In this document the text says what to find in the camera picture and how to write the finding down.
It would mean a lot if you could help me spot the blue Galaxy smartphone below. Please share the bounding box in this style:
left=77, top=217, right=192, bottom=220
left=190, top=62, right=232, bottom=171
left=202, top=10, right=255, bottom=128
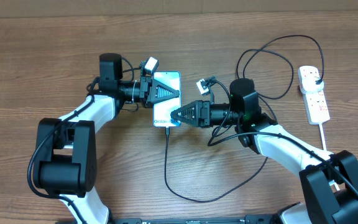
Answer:
left=153, top=72, right=181, bottom=128

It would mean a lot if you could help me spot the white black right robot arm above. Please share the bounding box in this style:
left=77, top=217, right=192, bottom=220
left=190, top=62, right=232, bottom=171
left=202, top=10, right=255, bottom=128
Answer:
left=170, top=78, right=358, bottom=223

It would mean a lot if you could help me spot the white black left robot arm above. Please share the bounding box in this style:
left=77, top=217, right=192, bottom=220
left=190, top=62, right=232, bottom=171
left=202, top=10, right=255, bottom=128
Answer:
left=27, top=53, right=180, bottom=223

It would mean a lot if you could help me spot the white power strip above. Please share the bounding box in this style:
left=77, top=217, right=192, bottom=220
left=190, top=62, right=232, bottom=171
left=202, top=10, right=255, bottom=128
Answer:
left=297, top=65, right=331, bottom=126

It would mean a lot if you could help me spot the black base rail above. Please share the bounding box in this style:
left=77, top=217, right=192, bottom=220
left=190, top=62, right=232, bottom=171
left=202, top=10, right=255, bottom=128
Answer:
left=108, top=214, right=282, bottom=224

